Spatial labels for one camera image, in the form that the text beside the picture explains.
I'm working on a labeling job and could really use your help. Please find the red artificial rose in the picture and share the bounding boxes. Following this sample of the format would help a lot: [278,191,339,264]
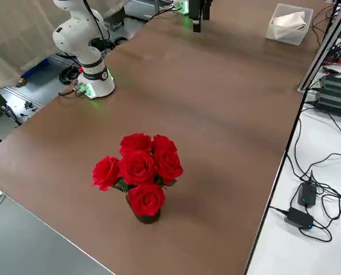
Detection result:
[92,156,122,192]
[120,150,156,186]
[151,134,179,157]
[154,148,185,186]
[127,183,167,217]
[119,132,154,157]

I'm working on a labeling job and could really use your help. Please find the cream tablecloth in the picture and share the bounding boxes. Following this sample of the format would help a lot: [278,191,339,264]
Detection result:
[269,11,309,40]

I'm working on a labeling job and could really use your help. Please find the black power cable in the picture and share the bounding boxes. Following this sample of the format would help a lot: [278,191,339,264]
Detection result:
[292,113,341,244]

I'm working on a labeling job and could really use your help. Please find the clear plastic box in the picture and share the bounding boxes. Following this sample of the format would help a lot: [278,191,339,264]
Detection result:
[265,3,314,46]

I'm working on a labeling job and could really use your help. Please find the usb hub with plugs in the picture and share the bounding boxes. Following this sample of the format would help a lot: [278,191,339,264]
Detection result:
[322,40,341,76]

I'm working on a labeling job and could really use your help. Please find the black power adapter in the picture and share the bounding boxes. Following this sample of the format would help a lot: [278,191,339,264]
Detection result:
[284,207,314,230]
[297,182,318,207]

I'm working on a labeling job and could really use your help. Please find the black finned electronics box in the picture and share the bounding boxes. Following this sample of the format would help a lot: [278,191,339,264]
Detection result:
[313,74,341,119]

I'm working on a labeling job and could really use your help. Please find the aluminium camera post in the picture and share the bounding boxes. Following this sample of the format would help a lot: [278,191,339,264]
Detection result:
[298,0,341,93]

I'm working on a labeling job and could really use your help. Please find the black base cable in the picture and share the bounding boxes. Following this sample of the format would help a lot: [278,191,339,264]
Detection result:
[57,81,87,97]

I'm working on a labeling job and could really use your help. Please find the dark flower vase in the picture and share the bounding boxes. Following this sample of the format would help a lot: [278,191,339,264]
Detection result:
[126,191,162,225]

